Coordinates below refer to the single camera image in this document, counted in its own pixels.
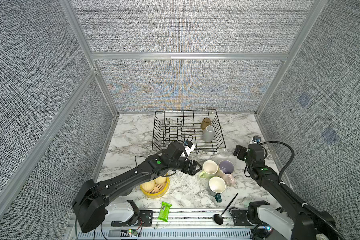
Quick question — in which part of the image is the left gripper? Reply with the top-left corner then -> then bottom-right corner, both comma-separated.
168,157 -> 203,175

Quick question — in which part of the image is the light green mug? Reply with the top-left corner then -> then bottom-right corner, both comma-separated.
199,160 -> 219,179

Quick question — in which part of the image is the grey mug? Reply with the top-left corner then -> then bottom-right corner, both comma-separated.
202,125 -> 215,143

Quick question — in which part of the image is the black wire dish rack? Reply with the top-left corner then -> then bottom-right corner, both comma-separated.
152,109 -> 226,154

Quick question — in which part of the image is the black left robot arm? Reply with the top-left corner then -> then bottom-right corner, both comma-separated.
72,142 -> 202,233

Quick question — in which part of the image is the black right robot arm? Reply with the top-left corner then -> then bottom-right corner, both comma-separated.
233,143 -> 344,240

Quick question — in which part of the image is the pink iridescent mug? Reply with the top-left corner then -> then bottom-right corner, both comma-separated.
217,160 -> 235,187

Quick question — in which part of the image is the dark green mug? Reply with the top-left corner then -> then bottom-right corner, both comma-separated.
208,177 -> 226,203

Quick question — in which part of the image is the steamed bun right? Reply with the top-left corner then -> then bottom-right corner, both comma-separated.
154,177 -> 167,185

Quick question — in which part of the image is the steamed bun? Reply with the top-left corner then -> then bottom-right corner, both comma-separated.
141,181 -> 156,193
154,177 -> 167,185

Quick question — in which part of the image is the steamed bun left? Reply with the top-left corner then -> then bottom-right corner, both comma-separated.
141,181 -> 156,193

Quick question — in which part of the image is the black ladle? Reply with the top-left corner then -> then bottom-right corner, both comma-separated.
213,193 -> 238,225

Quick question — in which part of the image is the green snack packet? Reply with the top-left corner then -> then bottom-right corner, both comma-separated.
157,202 -> 172,222

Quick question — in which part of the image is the small circuit board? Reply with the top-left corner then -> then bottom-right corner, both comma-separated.
262,226 -> 273,239

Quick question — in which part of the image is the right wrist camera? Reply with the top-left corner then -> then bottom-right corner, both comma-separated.
251,136 -> 262,144

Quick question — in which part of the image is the aluminium front rail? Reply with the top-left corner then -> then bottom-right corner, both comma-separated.
67,207 -> 322,240

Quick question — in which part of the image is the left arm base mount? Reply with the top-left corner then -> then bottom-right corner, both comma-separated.
105,200 -> 153,228

